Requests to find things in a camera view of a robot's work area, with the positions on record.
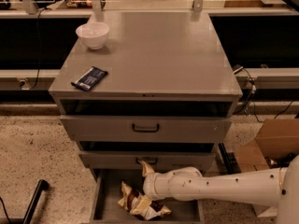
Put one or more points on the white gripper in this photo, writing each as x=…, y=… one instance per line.
x=150, y=186

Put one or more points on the brown chip bag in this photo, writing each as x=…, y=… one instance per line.
x=139, y=205

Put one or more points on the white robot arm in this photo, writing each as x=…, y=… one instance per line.
x=218, y=188

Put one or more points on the grey middle drawer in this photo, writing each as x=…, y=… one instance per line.
x=126, y=159

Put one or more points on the grey drawer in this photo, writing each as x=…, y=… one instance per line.
x=126, y=159
x=119, y=129
x=106, y=209

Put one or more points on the grey bottom drawer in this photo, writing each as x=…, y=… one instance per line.
x=106, y=209

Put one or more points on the grey top drawer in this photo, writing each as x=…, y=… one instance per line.
x=119, y=129

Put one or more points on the grey drawer cabinet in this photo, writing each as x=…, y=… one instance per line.
x=160, y=64

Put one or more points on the black metal leg right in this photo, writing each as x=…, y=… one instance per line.
x=228, y=162

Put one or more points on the black metal leg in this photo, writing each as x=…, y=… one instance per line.
x=228, y=162
x=42, y=185

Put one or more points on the black metal leg left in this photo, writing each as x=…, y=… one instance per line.
x=42, y=185

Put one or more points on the dark blue snack bar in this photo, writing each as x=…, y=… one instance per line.
x=92, y=77

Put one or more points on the cardboard box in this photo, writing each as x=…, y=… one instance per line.
x=269, y=167

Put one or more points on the white bowl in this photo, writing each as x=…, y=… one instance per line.
x=94, y=35

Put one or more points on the black middle drawer handle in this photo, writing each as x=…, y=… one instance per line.
x=149, y=160

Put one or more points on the black drawer handle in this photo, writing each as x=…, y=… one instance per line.
x=149, y=160
x=144, y=129

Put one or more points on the black top drawer handle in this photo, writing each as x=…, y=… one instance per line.
x=144, y=129

